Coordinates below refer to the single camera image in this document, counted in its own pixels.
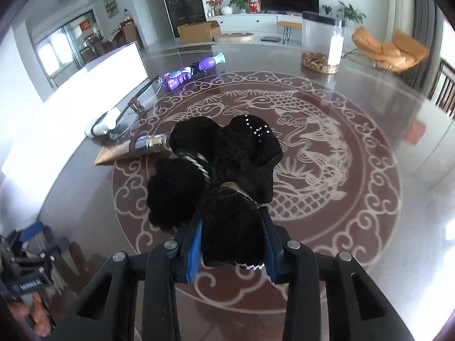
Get purple toy wand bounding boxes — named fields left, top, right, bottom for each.
left=158, top=53, right=227, bottom=91

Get white tube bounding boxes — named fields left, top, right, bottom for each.
left=84, top=108, right=119, bottom=137

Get white television cabinet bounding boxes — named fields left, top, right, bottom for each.
left=206, top=12, right=356, bottom=43

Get large leafy potted plant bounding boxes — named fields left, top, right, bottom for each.
left=338, top=2, right=367, bottom=25

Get orange top bench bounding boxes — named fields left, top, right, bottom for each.
left=276, top=21, right=303, bottom=43

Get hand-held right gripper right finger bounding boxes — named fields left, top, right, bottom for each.
left=260, top=208, right=404, bottom=341

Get red flower bouquet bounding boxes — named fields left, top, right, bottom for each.
left=206, top=0, right=226, bottom=16

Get person's left hand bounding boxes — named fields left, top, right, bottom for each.
left=7, top=289, right=52, bottom=338

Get round floor cushion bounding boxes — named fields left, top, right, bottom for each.
left=215, top=32, right=255, bottom=42

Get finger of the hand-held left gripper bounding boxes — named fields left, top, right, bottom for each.
left=37, top=237, right=71, bottom=267
left=19, top=221, right=46, bottom=245

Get clear cylinder jar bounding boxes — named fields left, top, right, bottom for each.
left=301, top=11, right=345, bottom=75

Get open cardboard box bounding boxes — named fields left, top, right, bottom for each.
left=177, top=20, right=221, bottom=43

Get white standing air conditioner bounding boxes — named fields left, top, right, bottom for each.
left=387, top=0, right=415, bottom=32

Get dark wooden chair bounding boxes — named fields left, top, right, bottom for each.
left=428, top=59, right=455, bottom=118

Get orange lounge chair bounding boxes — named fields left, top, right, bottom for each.
left=352, top=26, right=429, bottom=73

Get dark frame glasses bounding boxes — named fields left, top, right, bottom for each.
left=110, top=76, right=164, bottom=141

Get dark display cabinet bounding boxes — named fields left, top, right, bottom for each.
left=158, top=0, right=207, bottom=38

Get grey curtain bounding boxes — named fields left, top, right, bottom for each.
left=409, top=0, right=441, bottom=89

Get white low partition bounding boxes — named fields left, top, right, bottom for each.
left=0, top=41, right=150, bottom=171

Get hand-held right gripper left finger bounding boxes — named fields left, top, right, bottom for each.
left=51, top=218, right=203, bottom=341

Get black velvet hair scrunchie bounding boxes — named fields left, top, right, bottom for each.
left=147, top=114, right=285, bottom=269

